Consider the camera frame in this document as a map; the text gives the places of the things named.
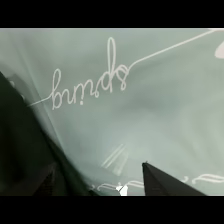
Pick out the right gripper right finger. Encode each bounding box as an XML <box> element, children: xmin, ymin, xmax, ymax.
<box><xmin>141</xmin><ymin>161</ymin><xmax>206</xmax><ymax>196</ymax></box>

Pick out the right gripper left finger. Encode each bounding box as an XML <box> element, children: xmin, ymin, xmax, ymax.
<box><xmin>31</xmin><ymin>162</ymin><xmax>60</xmax><ymax>196</ymax></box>

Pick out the dark green garment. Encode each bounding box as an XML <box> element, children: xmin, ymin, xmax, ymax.
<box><xmin>0</xmin><ymin>71</ymin><xmax>102</xmax><ymax>196</ymax></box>

